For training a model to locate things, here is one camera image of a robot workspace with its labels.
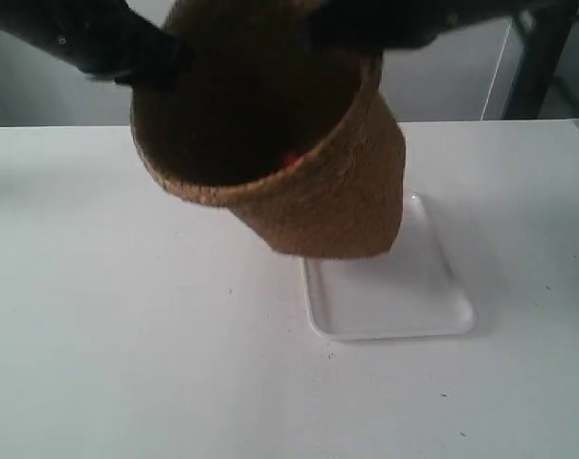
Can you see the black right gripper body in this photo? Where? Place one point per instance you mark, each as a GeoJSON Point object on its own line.
{"type": "Point", "coordinates": [382, 25]}

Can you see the white background cabinet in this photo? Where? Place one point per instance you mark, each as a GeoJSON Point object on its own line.
{"type": "Point", "coordinates": [446, 80]}

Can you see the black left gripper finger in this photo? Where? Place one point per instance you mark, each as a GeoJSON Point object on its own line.
{"type": "Point", "coordinates": [157, 59]}

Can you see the dark red object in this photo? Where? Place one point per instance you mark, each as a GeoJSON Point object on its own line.
{"type": "Point", "coordinates": [289, 159]}

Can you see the white rectangular plastic tray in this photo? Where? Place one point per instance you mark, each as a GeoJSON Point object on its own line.
{"type": "Point", "coordinates": [412, 291]}

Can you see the brown woven wicker basket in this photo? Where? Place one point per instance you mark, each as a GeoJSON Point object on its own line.
{"type": "Point", "coordinates": [254, 94]}

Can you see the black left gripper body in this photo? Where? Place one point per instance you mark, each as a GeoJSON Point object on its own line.
{"type": "Point", "coordinates": [99, 38]}

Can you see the dark metal frame post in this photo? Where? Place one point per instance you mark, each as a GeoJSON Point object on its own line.
{"type": "Point", "coordinates": [543, 32]}

